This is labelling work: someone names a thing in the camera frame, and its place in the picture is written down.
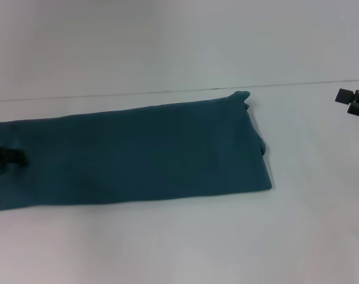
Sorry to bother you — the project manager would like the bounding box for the teal FREE print t-shirt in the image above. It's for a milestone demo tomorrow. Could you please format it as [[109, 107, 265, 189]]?
[[0, 90, 273, 211]]

